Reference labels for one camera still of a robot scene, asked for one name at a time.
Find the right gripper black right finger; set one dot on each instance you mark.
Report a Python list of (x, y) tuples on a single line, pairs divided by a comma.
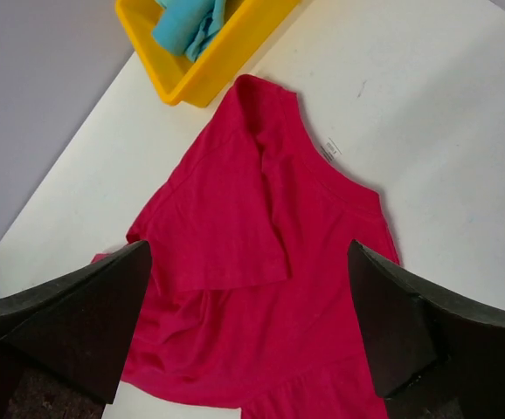
[(432, 353)]

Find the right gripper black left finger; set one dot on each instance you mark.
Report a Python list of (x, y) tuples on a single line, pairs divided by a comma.
[(64, 343)]

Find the red t-shirt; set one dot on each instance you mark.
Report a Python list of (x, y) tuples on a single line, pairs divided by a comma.
[(248, 305)]

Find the yellow plastic bin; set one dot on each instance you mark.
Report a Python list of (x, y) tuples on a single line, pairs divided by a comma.
[(247, 25)]

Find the rolled teal t-shirt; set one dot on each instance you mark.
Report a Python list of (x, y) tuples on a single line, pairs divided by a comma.
[(187, 27)]

